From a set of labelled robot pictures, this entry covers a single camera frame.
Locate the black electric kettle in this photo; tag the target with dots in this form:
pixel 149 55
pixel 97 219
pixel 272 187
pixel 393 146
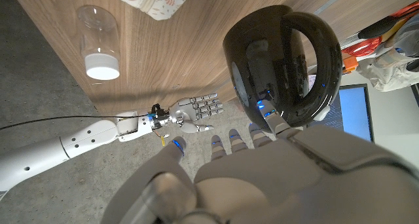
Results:
pixel 262 70

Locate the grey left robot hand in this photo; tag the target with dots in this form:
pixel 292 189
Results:
pixel 278 184

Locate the clear bottle white cap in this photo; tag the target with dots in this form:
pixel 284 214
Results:
pixel 98 44

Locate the orange cube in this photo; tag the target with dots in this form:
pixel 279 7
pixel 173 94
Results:
pixel 350 64

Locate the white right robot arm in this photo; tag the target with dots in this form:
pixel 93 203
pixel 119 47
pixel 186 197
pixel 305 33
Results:
pixel 82 140

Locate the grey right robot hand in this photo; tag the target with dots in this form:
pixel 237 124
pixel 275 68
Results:
pixel 191 111

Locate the computer monitor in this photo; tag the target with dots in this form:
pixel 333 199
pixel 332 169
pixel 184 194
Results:
pixel 355 112

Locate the white patterned pen bag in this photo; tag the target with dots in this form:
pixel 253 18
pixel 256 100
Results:
pixel 157 1

